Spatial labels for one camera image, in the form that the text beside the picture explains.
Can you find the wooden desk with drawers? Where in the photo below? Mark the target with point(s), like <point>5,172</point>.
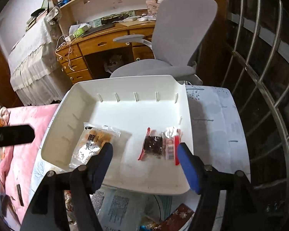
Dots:
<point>96,55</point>

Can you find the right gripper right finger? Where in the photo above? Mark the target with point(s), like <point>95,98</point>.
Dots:
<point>193,168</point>

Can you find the dark red snowflake packet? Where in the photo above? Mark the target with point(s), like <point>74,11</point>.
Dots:
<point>178,220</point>

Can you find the dark date candy packet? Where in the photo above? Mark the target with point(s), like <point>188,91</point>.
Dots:
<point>163,145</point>

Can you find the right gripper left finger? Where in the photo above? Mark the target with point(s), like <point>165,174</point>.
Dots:
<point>97,167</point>

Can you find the grey office chair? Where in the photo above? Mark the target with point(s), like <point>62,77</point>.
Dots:
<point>180,27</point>

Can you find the orange cracker clear pack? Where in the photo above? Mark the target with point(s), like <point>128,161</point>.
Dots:
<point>91,142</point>

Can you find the black keyboard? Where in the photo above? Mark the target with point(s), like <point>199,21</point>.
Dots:
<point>98,29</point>

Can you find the lace covered cabinet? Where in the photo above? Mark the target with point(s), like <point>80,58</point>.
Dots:
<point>36,74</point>

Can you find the steel window grille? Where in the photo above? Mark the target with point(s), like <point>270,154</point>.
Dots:
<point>255,69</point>

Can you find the light blue white pouch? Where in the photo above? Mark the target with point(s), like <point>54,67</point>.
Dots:
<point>125,210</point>

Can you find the pink quilt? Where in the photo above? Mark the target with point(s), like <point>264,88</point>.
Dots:
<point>17,162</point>

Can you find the printed blue-white tablecloth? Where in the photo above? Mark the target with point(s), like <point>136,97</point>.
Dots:
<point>218,138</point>

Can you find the white plastic storage bin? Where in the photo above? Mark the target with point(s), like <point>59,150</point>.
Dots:
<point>132,105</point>

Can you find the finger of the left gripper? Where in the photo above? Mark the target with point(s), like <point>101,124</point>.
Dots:
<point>16,135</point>

